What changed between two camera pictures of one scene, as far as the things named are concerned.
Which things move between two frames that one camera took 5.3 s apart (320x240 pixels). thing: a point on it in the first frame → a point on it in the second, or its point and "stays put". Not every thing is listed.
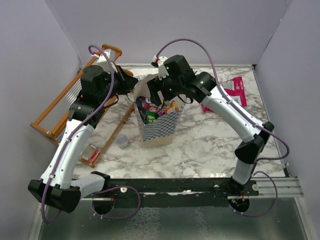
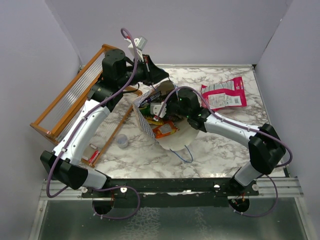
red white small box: (94, 156) stays put
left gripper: (128, 82) → (152, 73)
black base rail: (172, 192) stays put
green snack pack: (151, 117) → (146, 111)
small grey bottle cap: (122, 141) stays put
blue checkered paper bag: (160, 131) → (186, 136)
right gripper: (155, 85) → (173, 97)
